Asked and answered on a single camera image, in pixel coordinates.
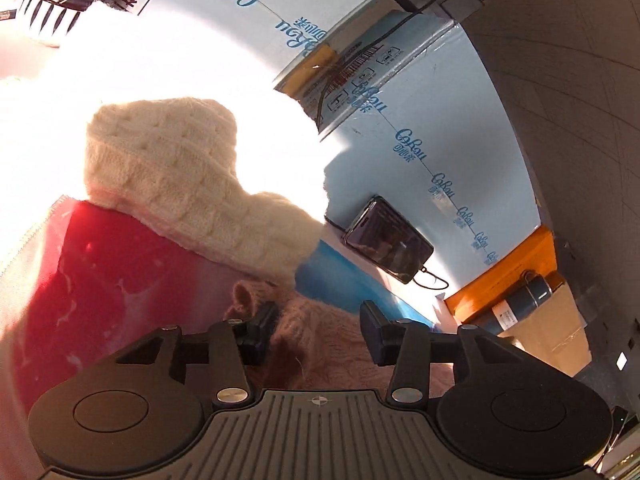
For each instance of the cardboard box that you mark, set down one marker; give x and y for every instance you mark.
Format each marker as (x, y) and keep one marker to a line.
(555, 333)

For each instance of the orange flat box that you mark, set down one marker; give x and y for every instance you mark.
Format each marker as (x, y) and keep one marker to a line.
(535, 256)

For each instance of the black smartphone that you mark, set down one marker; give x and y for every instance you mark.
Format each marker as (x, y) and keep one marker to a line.
(382, 236)

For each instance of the black power adapter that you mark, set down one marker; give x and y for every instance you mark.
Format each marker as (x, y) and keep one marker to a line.
(460, 10)

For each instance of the pink knitted sweater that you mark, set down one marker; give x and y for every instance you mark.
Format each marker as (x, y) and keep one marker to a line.
(315, 346)

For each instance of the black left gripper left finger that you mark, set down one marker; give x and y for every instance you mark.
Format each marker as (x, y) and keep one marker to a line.
(216, 361)

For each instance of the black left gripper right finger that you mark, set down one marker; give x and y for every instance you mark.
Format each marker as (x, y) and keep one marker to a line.
(408, 346)

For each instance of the light blue partition board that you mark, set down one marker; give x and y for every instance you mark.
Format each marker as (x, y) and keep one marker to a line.
(416, 119)

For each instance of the anime printed desk mat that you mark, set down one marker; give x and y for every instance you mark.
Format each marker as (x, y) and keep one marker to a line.
(89, 281)

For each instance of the dark blue thermos bottle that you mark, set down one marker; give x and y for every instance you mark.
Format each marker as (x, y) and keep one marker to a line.
(505, 314)

